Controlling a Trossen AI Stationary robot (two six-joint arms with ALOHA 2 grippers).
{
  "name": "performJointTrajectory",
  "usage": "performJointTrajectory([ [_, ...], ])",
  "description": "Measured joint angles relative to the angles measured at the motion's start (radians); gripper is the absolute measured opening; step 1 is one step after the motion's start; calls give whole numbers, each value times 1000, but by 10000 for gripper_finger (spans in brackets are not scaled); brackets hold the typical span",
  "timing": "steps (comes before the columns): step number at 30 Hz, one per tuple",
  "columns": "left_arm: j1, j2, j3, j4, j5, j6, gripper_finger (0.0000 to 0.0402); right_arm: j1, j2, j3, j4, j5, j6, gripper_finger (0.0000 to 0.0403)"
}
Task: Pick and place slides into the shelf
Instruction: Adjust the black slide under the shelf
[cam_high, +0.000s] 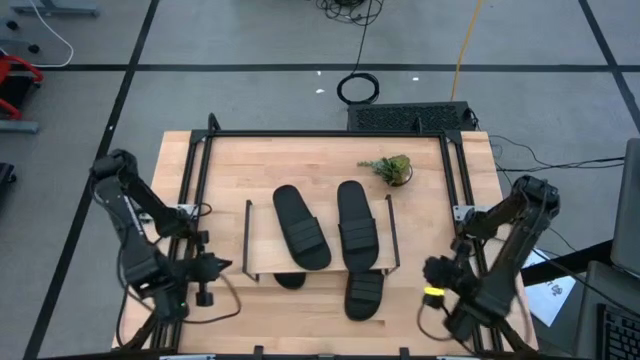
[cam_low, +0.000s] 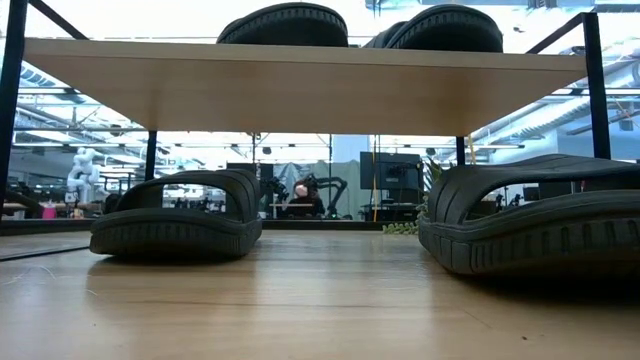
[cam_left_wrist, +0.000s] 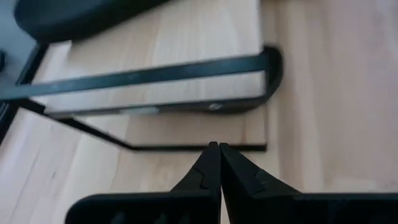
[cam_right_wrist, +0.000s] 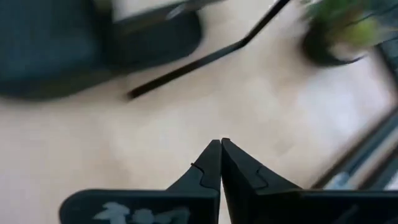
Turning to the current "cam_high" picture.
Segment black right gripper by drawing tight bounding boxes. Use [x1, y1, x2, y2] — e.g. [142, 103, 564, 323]
[423, 239, 476, 311]

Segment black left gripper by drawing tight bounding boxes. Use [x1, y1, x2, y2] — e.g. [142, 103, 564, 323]
[187, 230, 234, 308]

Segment black slide sandal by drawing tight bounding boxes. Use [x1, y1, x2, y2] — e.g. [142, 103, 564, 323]
[273, 272, 308, 291]
[343, 270, 386, 322]
[336, 180, 380, 274]
[272, 184, 333, 272]

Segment small green potted plant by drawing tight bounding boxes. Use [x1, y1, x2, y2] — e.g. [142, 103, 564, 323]
[357, 153, 414, 189]

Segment white paper sheet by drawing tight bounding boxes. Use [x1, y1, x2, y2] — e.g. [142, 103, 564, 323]
[519, 244, 579, 327]

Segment black bar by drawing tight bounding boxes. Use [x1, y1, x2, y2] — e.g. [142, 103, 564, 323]
[519, 239, 614, 287]

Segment black perforated computer case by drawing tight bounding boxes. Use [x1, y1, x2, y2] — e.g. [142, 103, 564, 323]
[347, 101, 476, 134]

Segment grey laptop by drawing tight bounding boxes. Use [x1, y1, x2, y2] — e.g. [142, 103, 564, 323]
[574, 137, 640, 360]

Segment grey metal base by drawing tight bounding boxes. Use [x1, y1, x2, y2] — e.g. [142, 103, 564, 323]
[0, 119, 40, 134]

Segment red and black cart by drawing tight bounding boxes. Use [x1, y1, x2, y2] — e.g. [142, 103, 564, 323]
[0, 48, 45, 121]

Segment grey desk foot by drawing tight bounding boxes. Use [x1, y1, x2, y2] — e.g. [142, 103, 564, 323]
[9, 0, 100, 17]

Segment wooden shelf black frame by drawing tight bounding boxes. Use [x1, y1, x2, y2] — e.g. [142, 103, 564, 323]
[241, 194, 401, 283]

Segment black metal table frame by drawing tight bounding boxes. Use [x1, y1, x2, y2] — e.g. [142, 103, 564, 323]
[119, 112, 537, 357]

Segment thin black floor cables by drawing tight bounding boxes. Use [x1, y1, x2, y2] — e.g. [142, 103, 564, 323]
[488, 133, 626, 174]

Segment coiled black cable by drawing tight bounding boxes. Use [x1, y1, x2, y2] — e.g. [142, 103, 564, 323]
[336, 0, 381, 106]

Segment yellow floor cable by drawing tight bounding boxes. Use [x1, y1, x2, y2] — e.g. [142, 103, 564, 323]
[449, 0, 485, 103]

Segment white floor cable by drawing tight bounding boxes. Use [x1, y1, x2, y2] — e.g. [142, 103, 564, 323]
[27, 0, 75, 69]

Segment tangled black cables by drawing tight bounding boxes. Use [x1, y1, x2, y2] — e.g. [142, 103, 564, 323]
[317, 0, 386, 26]

